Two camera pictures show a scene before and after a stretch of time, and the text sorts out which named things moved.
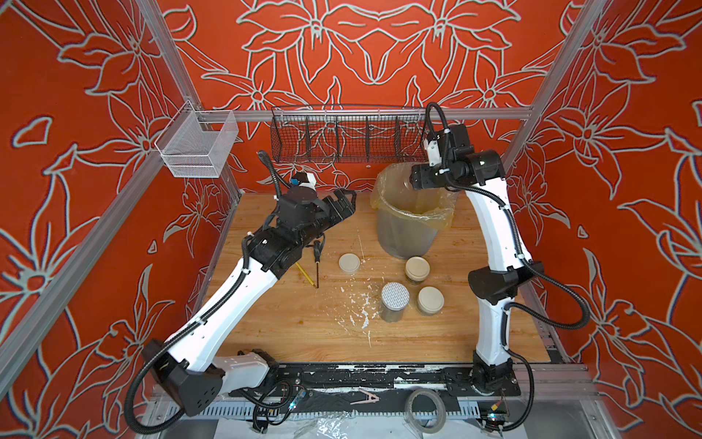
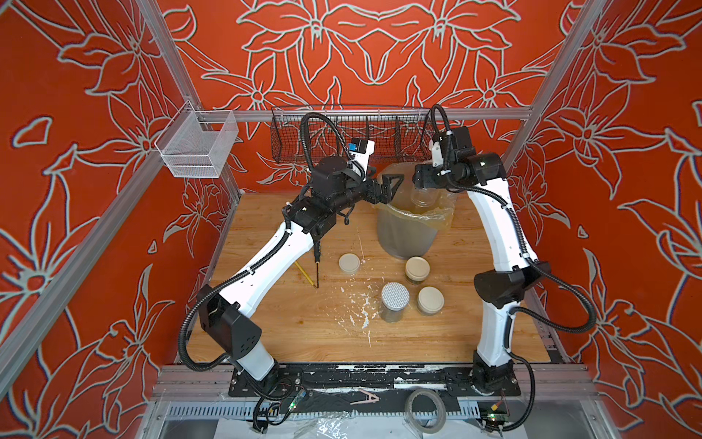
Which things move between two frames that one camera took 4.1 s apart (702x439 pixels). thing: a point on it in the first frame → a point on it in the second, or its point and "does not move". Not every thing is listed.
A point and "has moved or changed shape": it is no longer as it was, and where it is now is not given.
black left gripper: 337,216 → 375,198
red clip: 371,398 does not move
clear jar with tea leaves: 407,181 has moved or changed shape
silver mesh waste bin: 405,238 does not move
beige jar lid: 349,262 does not move
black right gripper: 426,176 does not move
